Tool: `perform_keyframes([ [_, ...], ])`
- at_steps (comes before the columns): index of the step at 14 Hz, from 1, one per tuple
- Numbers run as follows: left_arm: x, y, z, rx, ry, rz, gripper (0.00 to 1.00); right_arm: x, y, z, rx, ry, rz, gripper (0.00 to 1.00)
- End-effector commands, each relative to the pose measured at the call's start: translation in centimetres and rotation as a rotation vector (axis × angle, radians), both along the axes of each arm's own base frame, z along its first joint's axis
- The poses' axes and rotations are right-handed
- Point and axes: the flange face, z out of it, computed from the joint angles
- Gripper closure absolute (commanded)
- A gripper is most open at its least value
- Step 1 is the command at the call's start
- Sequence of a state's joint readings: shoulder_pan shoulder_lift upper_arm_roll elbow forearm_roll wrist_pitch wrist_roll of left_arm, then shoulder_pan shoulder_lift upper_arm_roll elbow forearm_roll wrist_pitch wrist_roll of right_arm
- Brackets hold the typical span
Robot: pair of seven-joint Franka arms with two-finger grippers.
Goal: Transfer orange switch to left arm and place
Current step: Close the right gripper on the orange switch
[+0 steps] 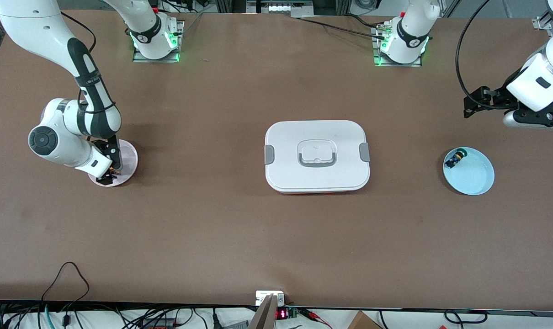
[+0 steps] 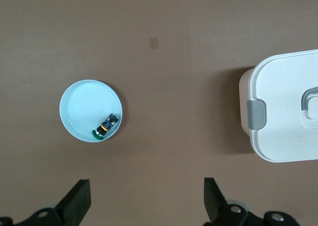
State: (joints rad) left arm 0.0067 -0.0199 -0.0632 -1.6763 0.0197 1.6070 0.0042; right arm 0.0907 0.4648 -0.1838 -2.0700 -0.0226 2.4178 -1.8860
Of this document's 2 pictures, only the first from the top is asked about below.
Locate white lidded storage box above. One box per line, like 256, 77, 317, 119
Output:
264, 120, 371, 195

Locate small white socket box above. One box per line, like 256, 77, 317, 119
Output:
255, 291, 285, 306

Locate pink round plate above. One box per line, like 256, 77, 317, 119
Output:
88, 139, 139, 187

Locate light blue round plate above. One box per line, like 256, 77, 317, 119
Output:
442, 147, 495, 196

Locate beige flat bar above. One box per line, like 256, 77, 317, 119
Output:
248, 294, 277, 329

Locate red clip leads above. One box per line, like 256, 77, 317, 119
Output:
299, 308, 333, 328

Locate brown cardboard piece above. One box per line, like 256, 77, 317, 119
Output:
347, 311, 383, 329

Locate left arm black gripper cable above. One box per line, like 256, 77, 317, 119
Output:
455, 0, 505, 111

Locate arm black gripper cable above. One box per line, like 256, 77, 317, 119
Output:
59, 11, 117, 115
455, 0, 505, 111

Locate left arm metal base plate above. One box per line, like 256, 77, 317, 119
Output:
372, 25, 422, 67

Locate looped thin black cable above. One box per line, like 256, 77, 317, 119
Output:
41, 262, 90, 316

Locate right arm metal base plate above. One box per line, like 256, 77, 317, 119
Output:
133, 20, 185, 63

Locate right arm black gripper cable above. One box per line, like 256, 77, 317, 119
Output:
59, 11, 117, 115

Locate black cable across table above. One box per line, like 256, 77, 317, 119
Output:
291, 16, 391, 39

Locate flat looped black cable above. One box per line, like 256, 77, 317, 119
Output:
443, 309, 488, 325

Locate aluminium frame with lamp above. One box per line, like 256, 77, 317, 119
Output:
215, 0, 352, 19

